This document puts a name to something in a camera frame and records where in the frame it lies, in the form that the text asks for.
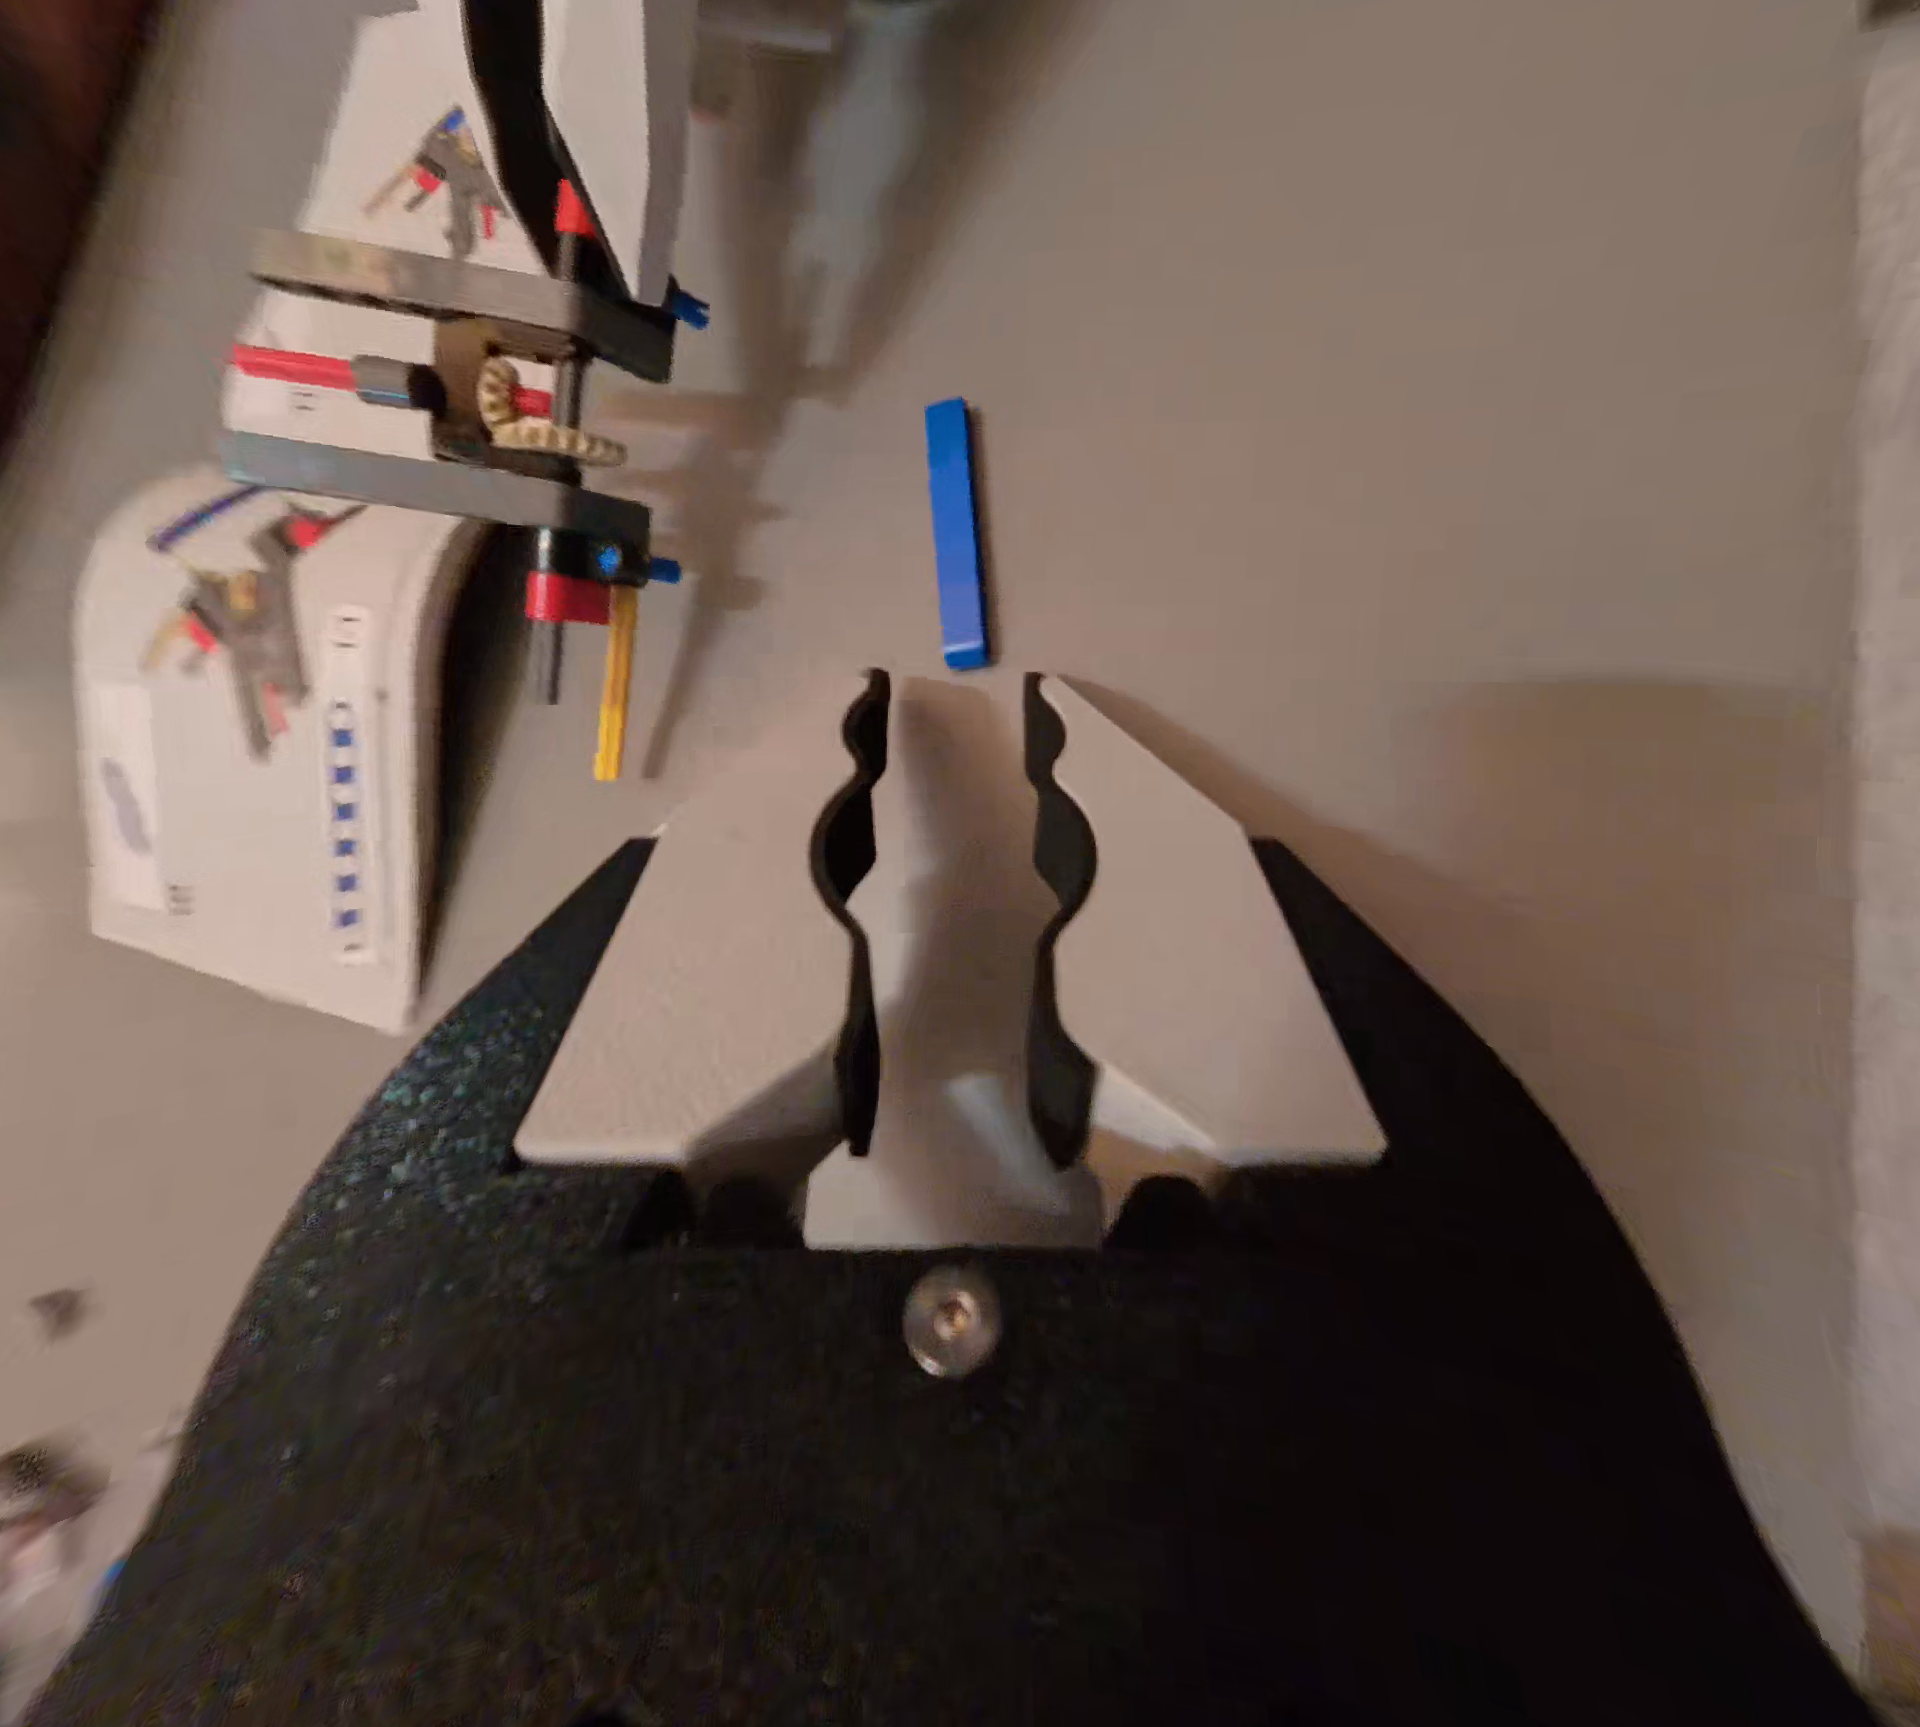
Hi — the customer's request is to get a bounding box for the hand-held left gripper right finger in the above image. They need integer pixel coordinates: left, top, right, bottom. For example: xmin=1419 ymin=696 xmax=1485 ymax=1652
xmin=1022 ymin=670 xmax=1388 ymax=1174

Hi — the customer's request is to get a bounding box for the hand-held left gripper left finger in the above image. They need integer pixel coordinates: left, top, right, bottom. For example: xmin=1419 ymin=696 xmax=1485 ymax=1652
xmin=513 ymin=666 xmax=900 ymax=1174

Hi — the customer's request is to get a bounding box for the grey technic gear assembly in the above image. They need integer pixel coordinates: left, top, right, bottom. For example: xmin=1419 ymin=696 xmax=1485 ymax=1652
xmin=222 ymin=182 xmax=715 ymax=784

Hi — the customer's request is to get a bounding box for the blue lego beam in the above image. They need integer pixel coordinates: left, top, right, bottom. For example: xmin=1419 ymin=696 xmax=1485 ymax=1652
xmin=925 ymin=398 xmax=993 ymax=674

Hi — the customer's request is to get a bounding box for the open lego instruction booklet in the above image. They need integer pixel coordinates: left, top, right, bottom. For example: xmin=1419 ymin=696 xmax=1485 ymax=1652
xmin=72 ymin=11 xmax=521 ymax=1040

